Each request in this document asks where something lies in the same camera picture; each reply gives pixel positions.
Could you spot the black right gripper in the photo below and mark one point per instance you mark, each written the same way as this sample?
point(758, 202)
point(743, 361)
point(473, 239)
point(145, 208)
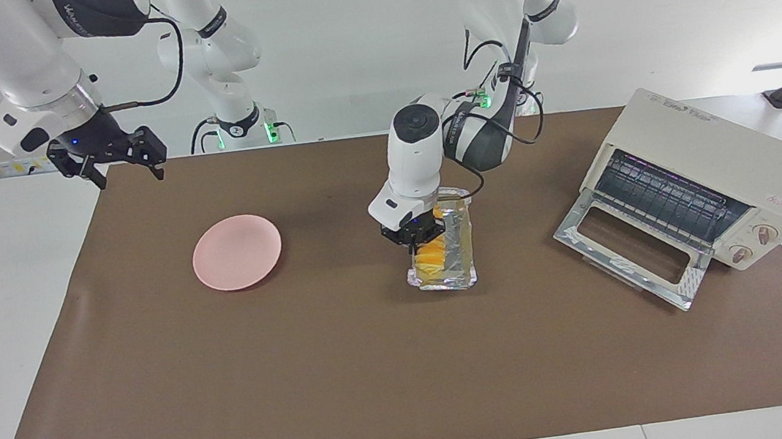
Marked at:
point(95, 139)

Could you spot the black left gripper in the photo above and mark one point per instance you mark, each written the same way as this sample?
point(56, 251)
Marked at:
point(414, 231)

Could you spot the yellow bread loaf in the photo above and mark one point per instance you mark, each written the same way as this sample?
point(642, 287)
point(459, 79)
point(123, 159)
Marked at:
point(431, 258)

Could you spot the aluminium foil tray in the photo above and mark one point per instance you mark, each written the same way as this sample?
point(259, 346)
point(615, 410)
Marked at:
point(461, 255)

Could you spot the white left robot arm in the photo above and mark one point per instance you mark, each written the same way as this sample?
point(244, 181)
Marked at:
point(413, 158)

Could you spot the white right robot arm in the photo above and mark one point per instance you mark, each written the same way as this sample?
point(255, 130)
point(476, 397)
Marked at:
point(27, 62)

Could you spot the glass oven door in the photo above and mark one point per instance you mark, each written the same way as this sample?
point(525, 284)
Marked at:
point(631, 255)

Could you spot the metal oven rack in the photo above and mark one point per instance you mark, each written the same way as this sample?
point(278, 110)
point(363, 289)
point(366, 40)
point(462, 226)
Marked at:
point(668, 197)

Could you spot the cream toaster oven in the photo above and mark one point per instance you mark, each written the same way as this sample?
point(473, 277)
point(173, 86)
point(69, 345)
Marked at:
point(715, 153)

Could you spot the cream oven knob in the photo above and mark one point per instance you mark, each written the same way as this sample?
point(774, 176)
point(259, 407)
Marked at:
point(765, 233)
point(739, 254)

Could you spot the pink round plate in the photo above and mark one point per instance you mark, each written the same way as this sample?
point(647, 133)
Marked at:
point(237, 252)

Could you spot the brown table mat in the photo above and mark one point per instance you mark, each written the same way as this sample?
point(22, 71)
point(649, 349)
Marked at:
point(378, 368)

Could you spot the green lit base connector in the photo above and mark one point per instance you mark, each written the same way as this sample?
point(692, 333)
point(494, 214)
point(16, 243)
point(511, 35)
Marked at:
point(271, 131)
point(484, 100)

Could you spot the white wall power outlet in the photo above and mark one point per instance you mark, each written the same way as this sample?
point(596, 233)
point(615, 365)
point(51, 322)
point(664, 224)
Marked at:
point(17, 168)

